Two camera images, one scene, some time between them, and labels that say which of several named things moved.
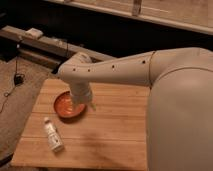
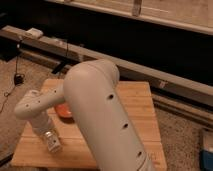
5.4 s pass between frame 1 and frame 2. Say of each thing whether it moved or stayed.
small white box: stayed
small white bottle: stayed
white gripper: moved
